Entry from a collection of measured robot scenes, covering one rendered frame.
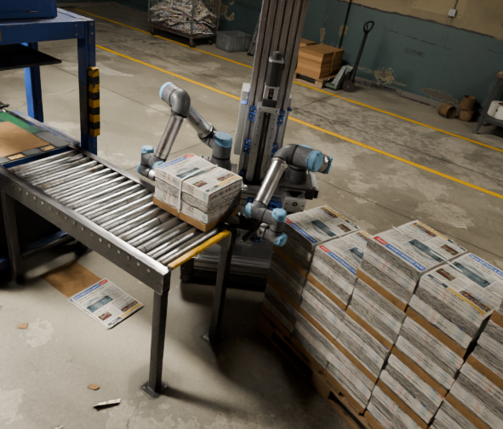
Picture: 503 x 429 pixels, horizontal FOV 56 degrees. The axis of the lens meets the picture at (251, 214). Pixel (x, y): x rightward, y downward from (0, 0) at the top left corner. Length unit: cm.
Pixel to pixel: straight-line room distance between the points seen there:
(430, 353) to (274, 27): 192
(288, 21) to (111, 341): 211
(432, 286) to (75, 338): 198
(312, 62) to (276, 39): 563
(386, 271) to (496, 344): 52
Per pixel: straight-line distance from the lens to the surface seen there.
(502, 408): 215
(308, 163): 254
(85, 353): 292
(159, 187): 256
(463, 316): 206
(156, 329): 240
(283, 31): 294
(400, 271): 215
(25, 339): 305
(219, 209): 245
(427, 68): 897
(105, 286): 331
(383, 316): 231
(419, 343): 224
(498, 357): 205
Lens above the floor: 216
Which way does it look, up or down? 31 degrees down
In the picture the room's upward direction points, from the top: 10 degrees clockwise
